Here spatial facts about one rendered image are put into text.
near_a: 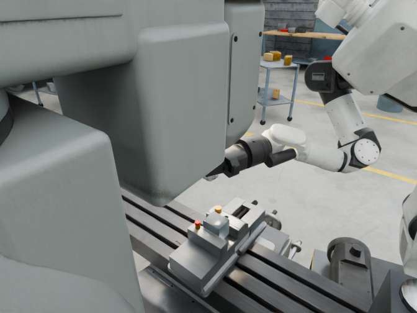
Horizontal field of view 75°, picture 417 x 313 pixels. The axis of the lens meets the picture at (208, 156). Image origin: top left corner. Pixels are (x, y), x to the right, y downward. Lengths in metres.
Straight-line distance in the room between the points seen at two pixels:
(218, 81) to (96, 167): 0.26
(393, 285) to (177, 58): 0.61
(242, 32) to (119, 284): 0.43
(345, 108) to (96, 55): 0.78
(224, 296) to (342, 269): 0.73
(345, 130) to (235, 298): 0.59
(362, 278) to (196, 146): 1.13
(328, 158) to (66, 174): 0.75
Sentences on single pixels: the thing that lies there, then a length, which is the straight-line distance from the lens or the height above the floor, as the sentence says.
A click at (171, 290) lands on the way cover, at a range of 0.93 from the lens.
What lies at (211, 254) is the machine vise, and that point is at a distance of 0.83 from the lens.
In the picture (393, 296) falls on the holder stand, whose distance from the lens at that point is 0.71.
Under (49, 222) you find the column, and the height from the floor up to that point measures 1.47.
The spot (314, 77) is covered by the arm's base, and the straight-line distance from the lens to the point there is 0.97.
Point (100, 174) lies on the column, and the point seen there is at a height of 1.49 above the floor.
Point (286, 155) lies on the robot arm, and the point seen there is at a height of 1.23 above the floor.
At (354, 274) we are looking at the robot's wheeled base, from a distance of 1.44.
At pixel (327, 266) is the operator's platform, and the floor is 0.40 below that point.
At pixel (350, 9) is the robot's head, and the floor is 1.60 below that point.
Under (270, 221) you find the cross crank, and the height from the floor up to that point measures 0.64.
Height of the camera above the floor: 1.62
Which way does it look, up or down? 30 degrees down
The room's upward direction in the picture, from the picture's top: straight up
